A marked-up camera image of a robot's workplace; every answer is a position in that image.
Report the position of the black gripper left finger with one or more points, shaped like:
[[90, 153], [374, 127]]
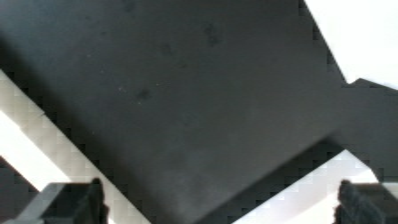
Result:
[[68, 204]]

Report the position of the white drawer cabinet frame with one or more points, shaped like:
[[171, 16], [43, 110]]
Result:
[[358, 24]]

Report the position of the white front rail barrier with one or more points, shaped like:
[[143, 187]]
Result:
[[305, 203]]

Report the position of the white drawer box front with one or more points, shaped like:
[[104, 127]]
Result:
[[45, 156]]

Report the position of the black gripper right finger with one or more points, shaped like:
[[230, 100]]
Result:
[[369, 204]]

